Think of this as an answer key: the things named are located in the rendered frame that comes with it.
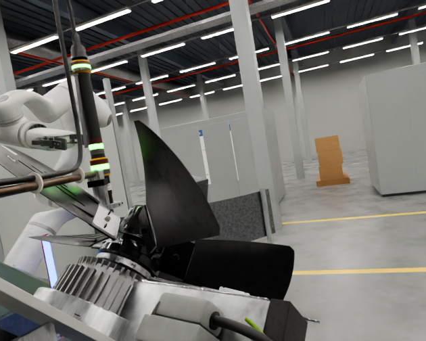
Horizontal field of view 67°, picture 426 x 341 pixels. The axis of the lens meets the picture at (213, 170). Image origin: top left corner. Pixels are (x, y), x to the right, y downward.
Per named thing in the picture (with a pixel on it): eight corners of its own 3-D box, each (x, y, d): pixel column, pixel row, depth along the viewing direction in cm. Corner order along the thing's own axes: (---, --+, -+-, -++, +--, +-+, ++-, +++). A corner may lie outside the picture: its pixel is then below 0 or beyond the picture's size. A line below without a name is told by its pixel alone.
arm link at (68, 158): (63, 214, 140) (27, 203, 140) (75, 209, 152) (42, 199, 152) (93, 102, 137) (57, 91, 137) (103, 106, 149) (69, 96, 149)
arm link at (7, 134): (34, 114, 98) (46, 139, 103) (5, 109, 103) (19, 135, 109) (11, 126, 92) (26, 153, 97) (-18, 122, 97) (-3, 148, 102)
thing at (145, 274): (137, 266, 64) (141, 257, 65) (83, 252, 69) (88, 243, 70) (160, 293, 74) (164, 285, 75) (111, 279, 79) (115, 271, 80)
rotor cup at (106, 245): (143, 255, 65) (169, 203, 73) (87, 241, 70) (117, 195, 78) (166, 284, 75) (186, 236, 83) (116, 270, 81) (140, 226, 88)
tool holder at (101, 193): (115, 210, 76) (107, 168, 75) (85, 214, 76) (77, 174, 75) (125, 203, 85) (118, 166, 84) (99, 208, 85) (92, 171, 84)
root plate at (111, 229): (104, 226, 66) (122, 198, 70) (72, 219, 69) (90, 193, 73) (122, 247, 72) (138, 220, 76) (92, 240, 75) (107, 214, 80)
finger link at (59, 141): (49, 147, 90) (67, 150, 87) (39, 148, 87) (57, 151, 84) (49, 135, 89) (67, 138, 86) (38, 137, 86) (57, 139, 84)
